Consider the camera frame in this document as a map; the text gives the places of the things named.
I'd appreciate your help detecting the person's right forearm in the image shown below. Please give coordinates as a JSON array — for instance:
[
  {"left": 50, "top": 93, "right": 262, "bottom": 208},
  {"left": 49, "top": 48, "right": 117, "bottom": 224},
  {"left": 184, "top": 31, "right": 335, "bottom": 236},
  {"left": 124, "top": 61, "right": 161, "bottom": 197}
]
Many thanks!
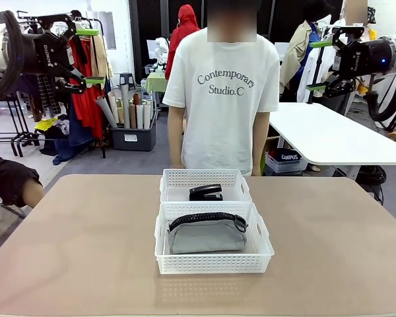
[{"left": 167, "top": 107, "right": 186, "bottom": 169}]

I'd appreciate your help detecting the blue denim garment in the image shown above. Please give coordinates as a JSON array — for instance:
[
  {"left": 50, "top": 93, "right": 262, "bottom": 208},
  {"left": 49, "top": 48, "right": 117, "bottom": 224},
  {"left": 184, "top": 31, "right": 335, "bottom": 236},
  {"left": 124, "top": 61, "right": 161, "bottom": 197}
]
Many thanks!
[{"left": 51, "top": 98, "right": 95, "bottom": 166}]

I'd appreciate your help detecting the green covered table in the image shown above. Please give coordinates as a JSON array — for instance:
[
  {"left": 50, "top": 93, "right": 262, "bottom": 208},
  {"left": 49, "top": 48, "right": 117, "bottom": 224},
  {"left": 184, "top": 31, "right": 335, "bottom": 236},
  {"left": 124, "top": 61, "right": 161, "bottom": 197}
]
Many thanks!
[{"left": 144, "top": 72, "right": 169, "bottom": 94}]

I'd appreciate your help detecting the brown paper roll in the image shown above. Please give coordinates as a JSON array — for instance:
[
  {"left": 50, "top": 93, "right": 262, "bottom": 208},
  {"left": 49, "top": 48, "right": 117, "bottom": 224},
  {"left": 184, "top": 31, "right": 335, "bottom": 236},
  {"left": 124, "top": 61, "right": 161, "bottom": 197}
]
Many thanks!
[{"left": 129, "top": 100, "right": 138, "bottom": 129}]

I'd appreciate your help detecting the person's left forearm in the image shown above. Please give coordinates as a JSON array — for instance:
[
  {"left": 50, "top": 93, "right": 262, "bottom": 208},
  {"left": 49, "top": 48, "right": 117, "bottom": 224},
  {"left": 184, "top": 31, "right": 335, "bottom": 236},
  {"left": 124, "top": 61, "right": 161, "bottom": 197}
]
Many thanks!
[{"left": 251, "top": 112, "right": 272, "bottom": 177}]

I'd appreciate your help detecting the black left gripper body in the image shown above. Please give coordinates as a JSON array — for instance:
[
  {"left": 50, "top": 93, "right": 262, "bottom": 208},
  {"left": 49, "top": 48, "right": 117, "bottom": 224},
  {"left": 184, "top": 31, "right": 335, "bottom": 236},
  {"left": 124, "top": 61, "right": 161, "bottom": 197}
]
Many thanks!
[{"left": 18, "top": 32, "right": 71, "bottom": 76}]

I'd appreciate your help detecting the yellow garment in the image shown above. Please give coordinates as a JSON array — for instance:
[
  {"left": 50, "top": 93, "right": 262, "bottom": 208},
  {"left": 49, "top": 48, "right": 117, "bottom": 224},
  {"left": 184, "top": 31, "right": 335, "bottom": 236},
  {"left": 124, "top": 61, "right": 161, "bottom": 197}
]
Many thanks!
[{"left": 34, "top": 117, "right": 59, "bottom": 132}]

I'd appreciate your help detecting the white crate with Campus print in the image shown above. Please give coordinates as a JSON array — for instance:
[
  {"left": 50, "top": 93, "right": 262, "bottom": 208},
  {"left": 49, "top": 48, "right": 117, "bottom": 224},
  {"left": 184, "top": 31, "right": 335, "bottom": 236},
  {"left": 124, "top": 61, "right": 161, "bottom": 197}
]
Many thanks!
[{"left": 265, "top": 147, "right": 308, "bottom": 175}]

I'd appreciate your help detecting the tall grey paper roll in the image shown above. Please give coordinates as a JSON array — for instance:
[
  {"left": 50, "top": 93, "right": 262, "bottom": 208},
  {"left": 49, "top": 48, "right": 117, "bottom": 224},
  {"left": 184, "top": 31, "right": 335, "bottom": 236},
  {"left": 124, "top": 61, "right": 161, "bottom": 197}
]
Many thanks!
[{"left": 119, "top": 83, "right": 131, "bottom": 129}]

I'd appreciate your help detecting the dark grey storage bin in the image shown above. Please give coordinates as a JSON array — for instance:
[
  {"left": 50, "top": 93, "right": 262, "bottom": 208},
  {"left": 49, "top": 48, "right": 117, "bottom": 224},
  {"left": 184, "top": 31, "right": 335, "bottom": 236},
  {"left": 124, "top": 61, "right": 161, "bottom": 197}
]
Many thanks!
[{"left": 110, "top": 110, "right": 158, "bottom": 152}]

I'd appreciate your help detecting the large white perforated plastic basket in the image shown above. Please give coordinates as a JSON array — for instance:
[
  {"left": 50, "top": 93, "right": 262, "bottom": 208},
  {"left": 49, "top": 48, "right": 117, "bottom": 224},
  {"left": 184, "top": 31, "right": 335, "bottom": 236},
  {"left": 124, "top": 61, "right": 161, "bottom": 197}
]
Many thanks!
[{"left": 154, "top": 201, "right": 276, "bottom": 275}]

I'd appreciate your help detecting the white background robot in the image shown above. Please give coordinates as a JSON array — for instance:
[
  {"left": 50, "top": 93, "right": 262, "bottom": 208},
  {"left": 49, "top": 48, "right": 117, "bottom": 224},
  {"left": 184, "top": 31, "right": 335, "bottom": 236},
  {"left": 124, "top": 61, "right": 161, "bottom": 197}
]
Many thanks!
[{"left": 153, "top": 36, "right": 170, "bottom": 70}]

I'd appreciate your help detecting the grey pencil case black zipper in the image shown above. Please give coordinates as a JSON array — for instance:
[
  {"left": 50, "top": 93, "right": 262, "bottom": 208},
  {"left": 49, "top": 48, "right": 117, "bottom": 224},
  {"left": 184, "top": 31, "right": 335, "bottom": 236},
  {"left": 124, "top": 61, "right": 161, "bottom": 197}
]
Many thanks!
[{"left": 166, "top": 211, "right": 249, "bottom": 256}]

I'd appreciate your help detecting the black bag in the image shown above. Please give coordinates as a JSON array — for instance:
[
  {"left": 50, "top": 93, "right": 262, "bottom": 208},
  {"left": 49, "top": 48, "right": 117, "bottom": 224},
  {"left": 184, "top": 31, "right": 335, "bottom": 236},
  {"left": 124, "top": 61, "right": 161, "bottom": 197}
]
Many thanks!
[{"left": 355, "top": 164, "right": 387, "bottom": 196}]

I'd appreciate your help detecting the small white perforated plastic basket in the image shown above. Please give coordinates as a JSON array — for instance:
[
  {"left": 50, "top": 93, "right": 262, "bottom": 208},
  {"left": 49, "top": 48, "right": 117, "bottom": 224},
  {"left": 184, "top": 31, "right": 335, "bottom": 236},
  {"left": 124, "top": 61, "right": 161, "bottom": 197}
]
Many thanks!
[{"left": 159, "top": 168, "right": 254, "bottom": 204}]

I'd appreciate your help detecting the seated person in black shorts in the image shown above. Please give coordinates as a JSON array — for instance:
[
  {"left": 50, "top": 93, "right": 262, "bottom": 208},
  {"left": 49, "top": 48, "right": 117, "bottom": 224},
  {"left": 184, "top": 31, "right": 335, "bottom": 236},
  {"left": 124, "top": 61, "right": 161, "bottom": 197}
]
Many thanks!
[{"left": 0, "top": 131, "right": 46, "bottom": 208}]

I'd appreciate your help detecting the white side table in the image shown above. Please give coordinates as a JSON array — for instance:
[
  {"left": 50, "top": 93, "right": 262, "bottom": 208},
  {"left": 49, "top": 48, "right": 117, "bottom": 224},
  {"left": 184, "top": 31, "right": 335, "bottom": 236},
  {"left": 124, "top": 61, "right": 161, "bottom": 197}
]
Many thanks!
[{"left": 268, "top": 102, "right": 396, "bottom": 182}]

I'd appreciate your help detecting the person in white printed t-shirt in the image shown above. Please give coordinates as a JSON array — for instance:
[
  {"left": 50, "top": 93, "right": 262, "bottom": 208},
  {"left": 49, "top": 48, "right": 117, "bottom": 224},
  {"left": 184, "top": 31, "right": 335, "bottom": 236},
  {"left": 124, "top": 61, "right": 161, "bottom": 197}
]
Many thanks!
[{"left": 162, "top": 0, "right": 281, "bottom": 178}]

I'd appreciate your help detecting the red dress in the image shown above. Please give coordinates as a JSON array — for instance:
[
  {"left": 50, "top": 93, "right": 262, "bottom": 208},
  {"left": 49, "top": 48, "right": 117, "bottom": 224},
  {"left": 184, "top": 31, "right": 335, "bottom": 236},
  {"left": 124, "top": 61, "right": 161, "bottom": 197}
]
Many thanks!
[{"left": 68, "top": 34, "right": 106, "bottom": 140}]

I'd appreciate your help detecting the red hooded coat on mannequin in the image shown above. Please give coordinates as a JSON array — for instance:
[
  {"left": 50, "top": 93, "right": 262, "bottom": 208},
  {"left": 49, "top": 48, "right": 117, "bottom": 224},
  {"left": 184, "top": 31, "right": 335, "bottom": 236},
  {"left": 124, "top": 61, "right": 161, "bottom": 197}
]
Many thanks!
[{"left": 164, "top": 4, "right": 201, "bottom": 81}]

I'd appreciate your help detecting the black stapler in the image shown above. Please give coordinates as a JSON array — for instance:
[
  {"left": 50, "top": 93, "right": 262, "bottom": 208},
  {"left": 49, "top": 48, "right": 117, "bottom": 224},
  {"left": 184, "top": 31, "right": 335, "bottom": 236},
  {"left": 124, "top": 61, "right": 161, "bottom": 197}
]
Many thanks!
[{"left": 188, "top": 184, "right": 224, "bottom": 202}]

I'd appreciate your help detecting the black clothes rack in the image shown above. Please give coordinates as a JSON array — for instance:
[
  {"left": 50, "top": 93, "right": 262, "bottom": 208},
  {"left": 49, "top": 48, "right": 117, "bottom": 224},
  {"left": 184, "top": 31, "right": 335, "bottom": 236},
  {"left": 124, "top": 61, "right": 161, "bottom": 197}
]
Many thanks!
[{"left": 0, "top": 11, "right": 107, "bottom": 159}]

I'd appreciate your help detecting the tilted white paper roll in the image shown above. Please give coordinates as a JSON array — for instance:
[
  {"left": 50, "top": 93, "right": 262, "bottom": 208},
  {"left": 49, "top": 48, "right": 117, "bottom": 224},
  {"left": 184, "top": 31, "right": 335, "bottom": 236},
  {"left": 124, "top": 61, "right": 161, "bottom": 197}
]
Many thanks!
[{"left": 95, "top": 96, "right": 119, "bottom": 128}]

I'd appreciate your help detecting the beige trench coat on mannequin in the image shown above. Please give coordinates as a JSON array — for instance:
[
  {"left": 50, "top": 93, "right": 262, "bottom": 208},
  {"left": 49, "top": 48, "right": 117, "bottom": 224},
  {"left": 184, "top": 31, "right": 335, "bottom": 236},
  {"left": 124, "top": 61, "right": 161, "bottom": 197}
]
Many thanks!
[{"left": 279, "top": 20, "right": 321, "bottom": 96}]

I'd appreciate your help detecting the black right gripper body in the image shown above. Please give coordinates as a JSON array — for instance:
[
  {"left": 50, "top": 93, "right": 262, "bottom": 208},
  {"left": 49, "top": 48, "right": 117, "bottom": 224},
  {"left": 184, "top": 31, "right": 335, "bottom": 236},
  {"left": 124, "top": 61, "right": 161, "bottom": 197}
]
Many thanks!
[{"left": 332, "top": 37, "right": 396, "bottom": 81}]

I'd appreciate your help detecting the black plastic stool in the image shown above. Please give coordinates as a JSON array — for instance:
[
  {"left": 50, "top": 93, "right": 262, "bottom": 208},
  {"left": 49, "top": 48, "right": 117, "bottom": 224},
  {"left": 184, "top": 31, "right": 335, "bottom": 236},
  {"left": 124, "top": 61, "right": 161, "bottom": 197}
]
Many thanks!
[{"left": 119, "top": 72, "right": 135, "bottom": 92}]

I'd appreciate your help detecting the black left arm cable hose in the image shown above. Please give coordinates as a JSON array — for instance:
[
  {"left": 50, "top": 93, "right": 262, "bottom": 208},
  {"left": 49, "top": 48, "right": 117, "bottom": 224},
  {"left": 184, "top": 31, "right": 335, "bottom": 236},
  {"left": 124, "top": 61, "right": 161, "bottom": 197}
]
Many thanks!
[{"left": 0, "top": 10, "right": 26, "bottom": 106}]

